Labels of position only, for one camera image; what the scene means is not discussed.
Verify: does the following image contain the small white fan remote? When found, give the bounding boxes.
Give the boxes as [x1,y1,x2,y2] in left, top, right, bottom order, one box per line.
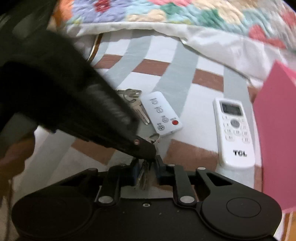
[140,91,183,137]

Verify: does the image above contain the keys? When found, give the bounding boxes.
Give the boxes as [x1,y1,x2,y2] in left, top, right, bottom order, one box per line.
[116,89,157,189]

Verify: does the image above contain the person left hand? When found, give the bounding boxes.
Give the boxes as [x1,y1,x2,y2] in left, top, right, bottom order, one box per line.
[1,133,36,179]

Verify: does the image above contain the white TCL remote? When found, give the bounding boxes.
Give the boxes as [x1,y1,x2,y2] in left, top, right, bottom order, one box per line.
[213,98,255,170]

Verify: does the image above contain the striped checkered floor mat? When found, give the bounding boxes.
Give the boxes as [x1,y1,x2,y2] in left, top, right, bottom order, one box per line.
[13,30,262,200]

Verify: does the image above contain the pink cardboard box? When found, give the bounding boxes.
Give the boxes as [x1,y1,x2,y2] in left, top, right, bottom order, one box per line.
[253,62,295,212]

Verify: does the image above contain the floral quilted bedspread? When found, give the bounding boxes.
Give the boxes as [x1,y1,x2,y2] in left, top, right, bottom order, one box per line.
[53,1,295,51]

